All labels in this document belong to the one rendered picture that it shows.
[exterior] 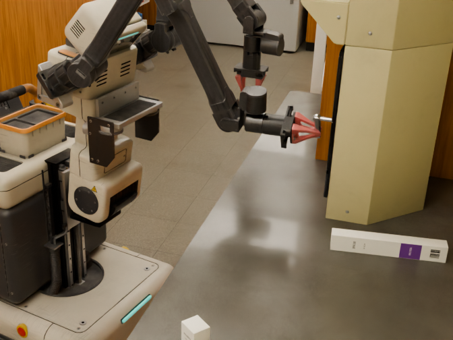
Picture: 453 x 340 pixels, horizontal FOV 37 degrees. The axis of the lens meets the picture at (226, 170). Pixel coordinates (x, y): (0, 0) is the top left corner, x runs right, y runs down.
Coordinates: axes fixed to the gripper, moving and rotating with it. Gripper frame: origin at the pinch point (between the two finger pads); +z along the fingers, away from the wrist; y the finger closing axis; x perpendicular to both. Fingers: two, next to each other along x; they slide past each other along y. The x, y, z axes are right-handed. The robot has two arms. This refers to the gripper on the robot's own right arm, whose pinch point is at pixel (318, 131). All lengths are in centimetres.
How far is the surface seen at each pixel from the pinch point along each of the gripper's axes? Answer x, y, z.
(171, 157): 208, 112, -118
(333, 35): -28.1, 8.0, 2.2
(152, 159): 204, 106, -128
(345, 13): -32.7, 11.0, 4.5
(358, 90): -17.5, 1.3, 9.8
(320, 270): -0.2, -39.8, 8.1
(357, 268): 1.8, -36.6, 16.3
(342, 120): -10.5, -3.2, 6.8
